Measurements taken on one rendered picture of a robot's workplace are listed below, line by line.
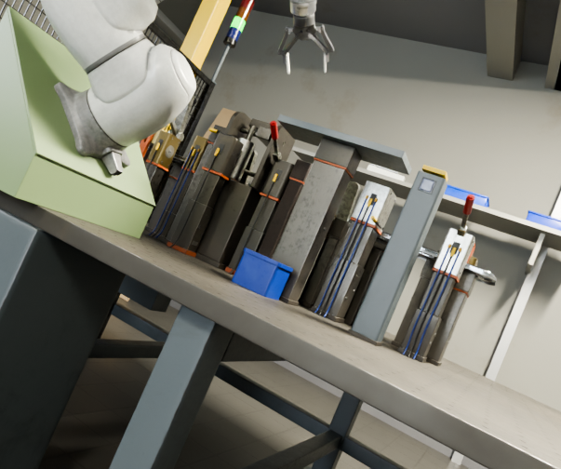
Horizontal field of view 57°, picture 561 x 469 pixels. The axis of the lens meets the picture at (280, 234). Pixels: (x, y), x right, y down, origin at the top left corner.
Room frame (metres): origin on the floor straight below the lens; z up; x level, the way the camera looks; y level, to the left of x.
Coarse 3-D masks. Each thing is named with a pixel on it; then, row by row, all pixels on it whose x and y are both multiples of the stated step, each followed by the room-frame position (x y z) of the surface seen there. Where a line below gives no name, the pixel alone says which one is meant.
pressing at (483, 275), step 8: (176, 160) 2.05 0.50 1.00; (184, 160) 1.86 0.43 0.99; (248, 184) 1.81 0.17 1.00; (376, 240) 1.75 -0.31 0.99; (384, 240) 1.71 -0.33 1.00; (424, 248) 1.50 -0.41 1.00; (424, 256) 1.66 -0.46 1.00; (432, 256) 1.57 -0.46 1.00; (480, 272) 1.43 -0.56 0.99; (488, 272) 1.42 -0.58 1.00; (480, 280) 1.60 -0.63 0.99; (488, 280) 1.57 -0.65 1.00
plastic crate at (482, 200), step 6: (450, 186) 3.64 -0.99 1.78; (450, 192) 3.64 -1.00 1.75; (456, 192) 3.62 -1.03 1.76; (462, 192) 3.61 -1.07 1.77; (468, 192) 3.58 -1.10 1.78; (462, 198) 3.60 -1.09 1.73; (474, 198) 3.56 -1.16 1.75; (480, 198) 3.55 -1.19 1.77; (486, 198) 3.53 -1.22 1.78; (480, 204) 3.54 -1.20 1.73; (486, 204) 3.55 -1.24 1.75
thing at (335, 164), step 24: (336, 144) 1.35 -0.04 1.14; (312, 168) 1.37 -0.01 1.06; (336, 168) 1.35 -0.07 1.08; (312, 192) 1.36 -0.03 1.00; (336, 192) 1.34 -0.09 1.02; (312, 216) 1.35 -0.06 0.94; (288, 240) 1.36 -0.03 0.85; (312, 240) 1.34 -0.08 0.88; (288, 264) 1.35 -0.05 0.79; (312, 264) 1.39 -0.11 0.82; (288, 288) 1.34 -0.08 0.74
